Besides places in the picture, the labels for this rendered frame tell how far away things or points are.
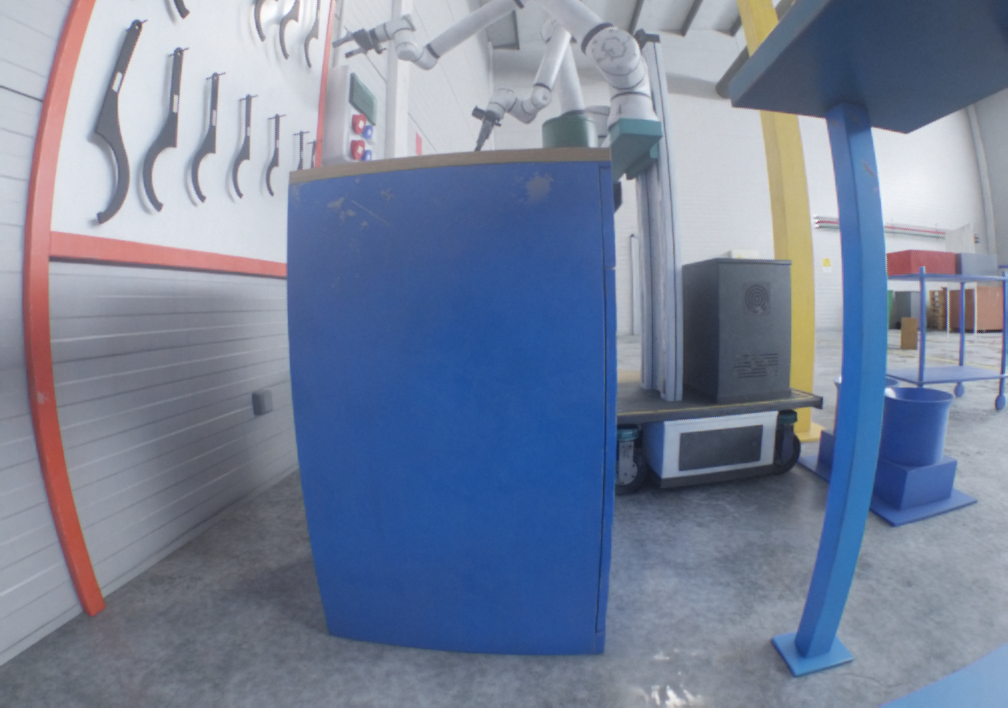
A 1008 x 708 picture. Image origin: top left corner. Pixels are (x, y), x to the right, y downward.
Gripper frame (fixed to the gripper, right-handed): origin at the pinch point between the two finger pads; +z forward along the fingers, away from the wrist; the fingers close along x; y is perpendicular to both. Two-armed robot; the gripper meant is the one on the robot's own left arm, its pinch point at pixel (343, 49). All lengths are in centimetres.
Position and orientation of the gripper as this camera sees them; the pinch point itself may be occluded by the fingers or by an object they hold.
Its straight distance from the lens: 228.7
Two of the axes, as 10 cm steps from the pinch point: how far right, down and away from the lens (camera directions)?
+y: -2.6, -9.6, -1.1
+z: -9.6, 2.4, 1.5
